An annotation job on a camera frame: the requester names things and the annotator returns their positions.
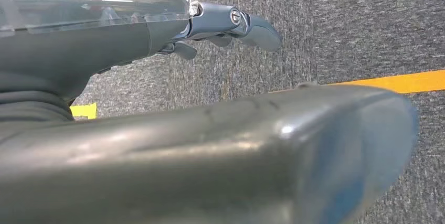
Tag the yellow floor tape square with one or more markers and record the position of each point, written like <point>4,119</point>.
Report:
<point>399,82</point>
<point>83,112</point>

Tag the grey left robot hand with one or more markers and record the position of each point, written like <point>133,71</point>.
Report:
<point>87,41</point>

